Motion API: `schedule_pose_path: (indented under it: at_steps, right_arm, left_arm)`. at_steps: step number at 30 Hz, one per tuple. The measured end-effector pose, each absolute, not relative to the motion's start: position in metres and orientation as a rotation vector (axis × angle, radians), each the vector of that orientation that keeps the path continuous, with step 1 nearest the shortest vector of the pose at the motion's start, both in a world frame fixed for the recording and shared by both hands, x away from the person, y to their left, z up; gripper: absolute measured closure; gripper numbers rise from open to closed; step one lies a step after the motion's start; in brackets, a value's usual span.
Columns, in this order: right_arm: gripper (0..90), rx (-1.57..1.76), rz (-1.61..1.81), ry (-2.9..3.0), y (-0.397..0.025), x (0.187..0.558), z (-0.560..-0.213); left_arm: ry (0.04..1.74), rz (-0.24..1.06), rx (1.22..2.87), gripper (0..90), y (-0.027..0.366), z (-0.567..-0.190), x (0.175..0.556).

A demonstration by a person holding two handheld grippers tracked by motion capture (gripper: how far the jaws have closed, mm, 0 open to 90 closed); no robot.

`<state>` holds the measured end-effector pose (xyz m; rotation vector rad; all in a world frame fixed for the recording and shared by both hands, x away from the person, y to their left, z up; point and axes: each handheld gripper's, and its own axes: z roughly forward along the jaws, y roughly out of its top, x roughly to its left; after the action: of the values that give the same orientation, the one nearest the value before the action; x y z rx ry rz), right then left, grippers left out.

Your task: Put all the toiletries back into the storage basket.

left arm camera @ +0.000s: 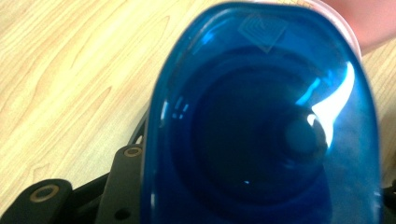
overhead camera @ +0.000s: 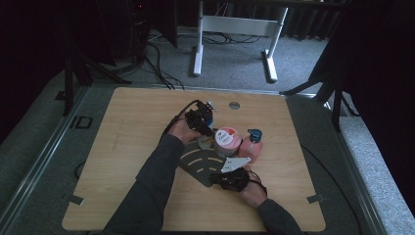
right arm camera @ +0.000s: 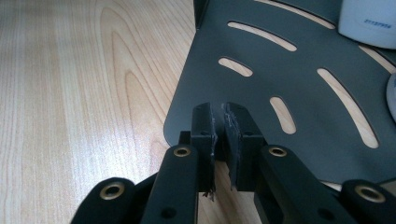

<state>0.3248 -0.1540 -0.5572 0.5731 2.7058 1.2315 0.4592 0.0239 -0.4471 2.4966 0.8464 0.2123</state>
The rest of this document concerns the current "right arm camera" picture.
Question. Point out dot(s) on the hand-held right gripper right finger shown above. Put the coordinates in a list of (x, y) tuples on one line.
[(243, 133)]

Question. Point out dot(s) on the blue-capped white bottle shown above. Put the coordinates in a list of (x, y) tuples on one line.
[(369, 21)]

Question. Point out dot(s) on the black slotted corner shelf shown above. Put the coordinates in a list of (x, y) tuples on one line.
[(311, 102)]

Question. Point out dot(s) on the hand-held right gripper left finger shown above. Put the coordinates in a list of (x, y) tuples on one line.
[(204, 130)]

